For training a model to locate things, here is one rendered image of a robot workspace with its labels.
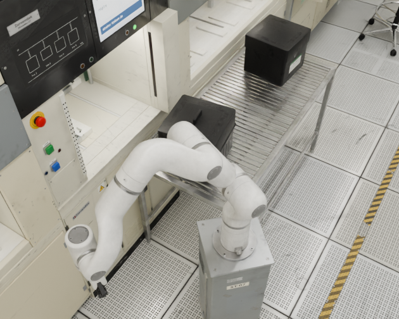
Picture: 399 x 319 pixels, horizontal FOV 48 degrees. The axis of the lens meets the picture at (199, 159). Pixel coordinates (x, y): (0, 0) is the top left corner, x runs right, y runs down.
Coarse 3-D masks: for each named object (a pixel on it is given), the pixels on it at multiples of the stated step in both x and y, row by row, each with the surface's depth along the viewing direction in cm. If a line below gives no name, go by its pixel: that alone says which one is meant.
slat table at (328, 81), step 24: (240, 72) 275; (240, 96) 260; (288, 96) 260; (312, 96) 260; (240, 120) 246; (288, 120) 246; (240, 144) 234; (264, 144) 234; (312, 144) 327; (264, 168) 223; (168, 192) 280; (192, 192) 213; (216, 192) 213; (144, 216) 260
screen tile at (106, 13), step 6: (96, 0) 161; (102, 0) 164; (108, 0) 167; (114, 0) 170; (96, 6) 163; (114, 6) 171; (102, 12) 167; (108, 12) 170; (114, 12) 172; (102, 18) 168
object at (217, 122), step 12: (180, 108) 215; (192, 108) 215; (204, 108) 215; (216, 108) 215; (228, 108) 215; (168, 120) 210; (180, 120) 210; (192, 120) 210; (204, 120) 209; (216, 120) 209; (228, 120) 210; (204, 132) 204; (216, 132) 204; (228, 132) 214; (216, 144) 200
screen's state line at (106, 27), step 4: (140, 0) 183; (132, 4) 180; (136, 4) 182; (140, 4) 184; (128, 8) 179; (132, 8) 181; (136, 8) 183; (124, 12) 178; (128, 12) 180; (132, 12) 182; (116, 16) 174; (120, 16) 177; (124, 16) 179; (112, 20) 173; (116, 20) 175; (120, 20) 178; (104, 24) 170; (108, 24) 172; (112, 24) 174; (116, 24) 176; (100, 28) 169; (104, 28) 171; (108, 28) 173; (104, 32) 172
